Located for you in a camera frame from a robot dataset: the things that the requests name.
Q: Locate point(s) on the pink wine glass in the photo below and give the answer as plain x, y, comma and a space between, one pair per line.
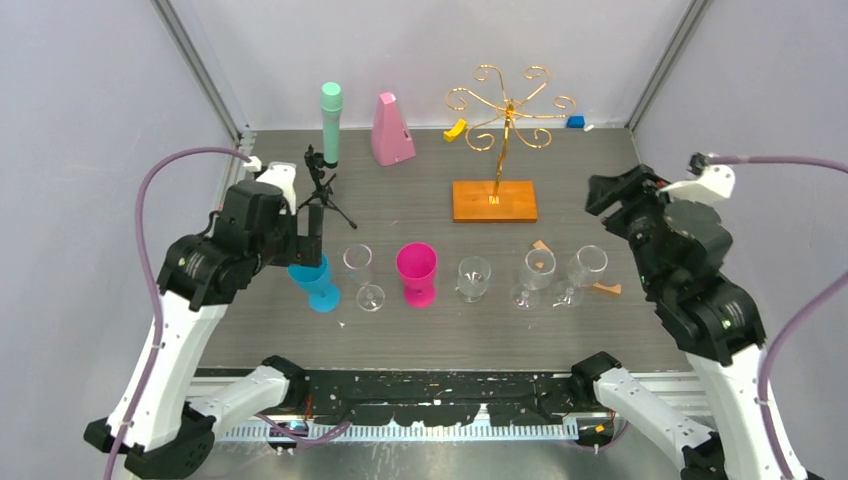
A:
416, 264

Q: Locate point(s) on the black base bar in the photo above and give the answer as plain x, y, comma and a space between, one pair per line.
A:
437, 398

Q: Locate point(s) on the small wooden arch block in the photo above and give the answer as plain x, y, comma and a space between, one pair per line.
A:
614, 290

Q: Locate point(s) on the gold wire wine glass rack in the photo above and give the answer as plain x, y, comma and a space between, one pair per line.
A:
501, 201

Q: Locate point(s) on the clear flute glass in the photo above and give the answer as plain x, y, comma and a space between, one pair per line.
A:
359, 262

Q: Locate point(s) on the clear ribbed tumbler glass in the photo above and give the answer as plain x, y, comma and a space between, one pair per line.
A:
474, 273

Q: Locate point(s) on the clear wine glass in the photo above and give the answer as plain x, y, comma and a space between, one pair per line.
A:
583, 270
536, 273

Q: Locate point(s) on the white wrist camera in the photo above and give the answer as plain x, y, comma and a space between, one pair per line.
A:
279, 174
711, 183

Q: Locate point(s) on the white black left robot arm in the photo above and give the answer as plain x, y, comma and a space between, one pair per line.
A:
156, 428

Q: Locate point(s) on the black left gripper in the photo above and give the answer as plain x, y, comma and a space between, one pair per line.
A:
306, 250

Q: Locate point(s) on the pink metronome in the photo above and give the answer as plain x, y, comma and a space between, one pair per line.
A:
391, 139

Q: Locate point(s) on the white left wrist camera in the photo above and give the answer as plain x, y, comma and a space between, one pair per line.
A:
279, 174

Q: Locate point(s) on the blue wine glass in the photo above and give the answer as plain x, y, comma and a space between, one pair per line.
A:
317, 282

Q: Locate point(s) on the blue cube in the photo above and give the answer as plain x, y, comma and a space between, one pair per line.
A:
576, 122

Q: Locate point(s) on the black mini tripod stand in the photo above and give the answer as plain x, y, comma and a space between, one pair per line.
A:
322, 192

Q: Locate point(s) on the mint green microphone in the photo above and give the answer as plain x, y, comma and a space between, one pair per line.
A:
331, 103

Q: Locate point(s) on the yellow toy block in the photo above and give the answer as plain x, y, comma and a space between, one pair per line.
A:
455, 131

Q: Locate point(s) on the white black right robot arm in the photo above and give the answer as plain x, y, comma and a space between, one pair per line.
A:
679, 244

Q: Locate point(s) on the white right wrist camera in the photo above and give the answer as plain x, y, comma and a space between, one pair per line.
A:
711, 183

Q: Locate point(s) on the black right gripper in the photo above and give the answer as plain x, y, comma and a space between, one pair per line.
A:
635, 187

